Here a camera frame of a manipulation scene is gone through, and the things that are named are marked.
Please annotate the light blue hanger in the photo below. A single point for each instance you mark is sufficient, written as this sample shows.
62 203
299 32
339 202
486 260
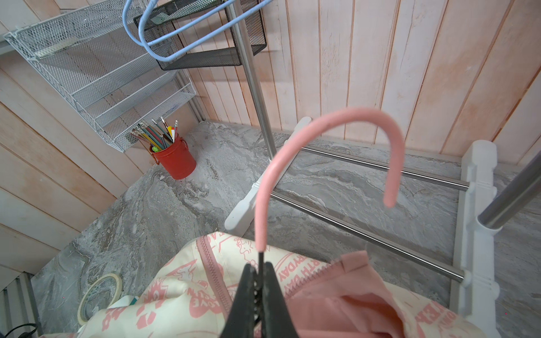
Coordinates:
141 41
177 46

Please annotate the pink hanger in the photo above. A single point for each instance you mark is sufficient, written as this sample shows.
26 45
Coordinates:
308 134

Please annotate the cream pink print jacket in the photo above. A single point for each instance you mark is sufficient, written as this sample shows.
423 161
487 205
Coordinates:
192 296

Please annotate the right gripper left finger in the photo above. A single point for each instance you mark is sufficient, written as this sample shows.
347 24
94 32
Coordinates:
242 317

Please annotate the white wire shelf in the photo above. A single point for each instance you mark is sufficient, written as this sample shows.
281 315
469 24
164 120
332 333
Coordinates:
111 82

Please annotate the red pencil cup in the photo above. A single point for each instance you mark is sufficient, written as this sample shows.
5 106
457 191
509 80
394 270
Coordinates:
176 159

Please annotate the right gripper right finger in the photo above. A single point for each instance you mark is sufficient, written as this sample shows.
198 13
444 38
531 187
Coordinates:
275 320

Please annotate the black mesh basket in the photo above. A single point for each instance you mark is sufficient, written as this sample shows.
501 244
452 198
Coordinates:
211 46

